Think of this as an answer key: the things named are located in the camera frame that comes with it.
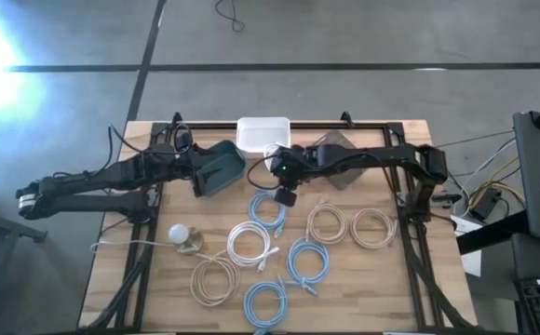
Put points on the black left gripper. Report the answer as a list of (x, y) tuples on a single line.
[(198, 165)]

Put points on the white lamp bulb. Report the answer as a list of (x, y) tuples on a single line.
[(178, 233)]

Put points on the black cart bar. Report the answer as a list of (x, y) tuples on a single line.
[(493, 232)]

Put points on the grey translucent plastic bin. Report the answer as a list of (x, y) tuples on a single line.
[(344, 177)]

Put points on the white paper sheet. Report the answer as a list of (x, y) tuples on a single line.
[(466, 232)]

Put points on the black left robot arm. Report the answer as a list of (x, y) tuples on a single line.
[(88, 179)]

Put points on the black power adapter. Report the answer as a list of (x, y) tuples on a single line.
[(484, 205)]

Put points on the white plastic bin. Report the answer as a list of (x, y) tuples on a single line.
[(260, 132)]

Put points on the black floor stand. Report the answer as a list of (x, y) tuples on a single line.
[(4, 223)]

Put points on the black metal table frame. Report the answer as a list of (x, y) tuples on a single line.
[(321, 125)]

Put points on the teal plastic bin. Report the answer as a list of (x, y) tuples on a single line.
[(227, 171)]

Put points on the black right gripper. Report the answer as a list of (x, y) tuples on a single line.
[(288, 172)]

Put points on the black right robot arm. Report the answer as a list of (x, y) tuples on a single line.
[(382, 156)]

